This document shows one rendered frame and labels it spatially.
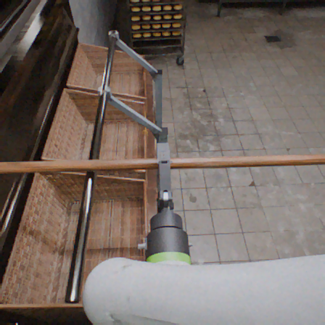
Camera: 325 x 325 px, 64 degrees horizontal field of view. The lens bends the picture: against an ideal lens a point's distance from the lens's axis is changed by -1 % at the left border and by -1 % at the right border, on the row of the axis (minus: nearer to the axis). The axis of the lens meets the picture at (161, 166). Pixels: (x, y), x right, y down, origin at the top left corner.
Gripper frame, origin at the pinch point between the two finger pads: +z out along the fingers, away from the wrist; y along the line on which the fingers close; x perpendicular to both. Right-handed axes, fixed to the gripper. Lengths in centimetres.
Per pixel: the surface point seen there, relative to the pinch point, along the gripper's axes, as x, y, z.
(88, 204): -19.0, 1.8, -10.8
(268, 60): 150, 119, 272
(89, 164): -19.3, -1.5, -0.3
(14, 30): -41, -22, 34
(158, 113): 2, 51, 85
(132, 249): -13, 60, 2
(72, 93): -49, 37, 88
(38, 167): -32.7, -1.3, -0.6
